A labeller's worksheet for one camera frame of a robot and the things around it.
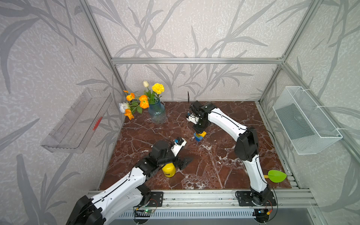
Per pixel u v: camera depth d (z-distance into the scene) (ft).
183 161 2.22
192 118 2.70
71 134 2.08
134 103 2.71
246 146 1.81
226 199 2.47
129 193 1.62
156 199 2.41
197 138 3.06
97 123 2.23
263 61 3.08
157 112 3.24
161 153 2.03
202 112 2.18
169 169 2.42
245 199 2.37
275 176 2.67
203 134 2.84
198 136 2.99
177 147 2.22
